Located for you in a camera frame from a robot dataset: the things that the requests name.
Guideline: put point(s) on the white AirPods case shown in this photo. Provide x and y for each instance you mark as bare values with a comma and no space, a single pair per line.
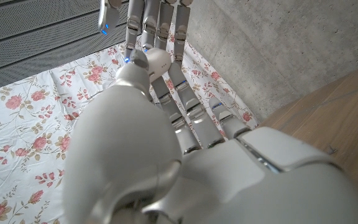
158,63

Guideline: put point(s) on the floral print backdrop cloth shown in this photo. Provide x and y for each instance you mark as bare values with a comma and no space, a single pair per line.
26,124

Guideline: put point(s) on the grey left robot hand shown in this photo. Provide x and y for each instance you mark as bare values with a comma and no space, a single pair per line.
228,180

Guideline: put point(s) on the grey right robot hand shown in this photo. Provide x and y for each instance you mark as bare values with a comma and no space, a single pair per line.
151,21

